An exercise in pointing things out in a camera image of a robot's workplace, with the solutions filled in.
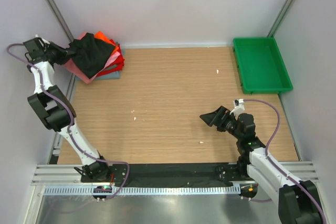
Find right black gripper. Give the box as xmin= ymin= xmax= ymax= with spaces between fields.
xmin=200 ymin=105 xmax=243 ymax=140

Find black t shirt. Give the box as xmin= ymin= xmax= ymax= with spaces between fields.
xmin=64 ymin=33 xmax=117 ymax=82

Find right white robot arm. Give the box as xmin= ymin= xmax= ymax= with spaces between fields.
xmin=200 ymin=106 xmax=327 ymax=223

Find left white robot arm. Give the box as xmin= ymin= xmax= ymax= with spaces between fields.
xmin=23 ymin=36 xmax=111 ymax=182

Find salmon pink folded shirt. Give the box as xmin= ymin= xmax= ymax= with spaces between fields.
xmin=64 ymin=33 xmax=97 ymax=78

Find orange folded shirt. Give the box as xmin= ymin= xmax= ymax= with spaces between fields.
xmin=94 ymin=31 xmax=119 ymax=54

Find green plastic tray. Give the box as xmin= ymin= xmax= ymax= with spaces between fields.
xmin=233 ymin=37 xmax=293 ymax=94

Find light pink folded shirt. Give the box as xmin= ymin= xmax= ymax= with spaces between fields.
xmin=95 ymin=51 xmax=120 ymax=77

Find grey blue folded shirt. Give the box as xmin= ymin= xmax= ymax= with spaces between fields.
xmin=75 ymin=70 xmax=121 ymax=84

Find red folded shirt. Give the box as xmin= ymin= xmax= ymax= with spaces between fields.
xmin=97 ymin=45 xmax=124 ymax=77

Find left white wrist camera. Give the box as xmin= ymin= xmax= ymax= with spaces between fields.
xmin=35 ymin=34 xmax=50 ymax=44

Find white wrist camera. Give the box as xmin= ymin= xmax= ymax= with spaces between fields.
xmin=35 ymin=34 xmax=50 ymax=44
xmin=230 ymin=99 xmax=245 ymax=116

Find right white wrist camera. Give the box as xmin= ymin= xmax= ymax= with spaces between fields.
xmin=230 ymin=99 xmax=245 ymax=116

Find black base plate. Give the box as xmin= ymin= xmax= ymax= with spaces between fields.
xmin=75 ymin=163 xmax=252 ymax=188

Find white slotted cable duct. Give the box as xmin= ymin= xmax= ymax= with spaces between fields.
xmin=44 ymin=185 xmax=240 ymax=196

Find aluminium frame rail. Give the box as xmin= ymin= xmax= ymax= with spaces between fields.
xmin=31 ymin=161 xmax=319 ymax=185

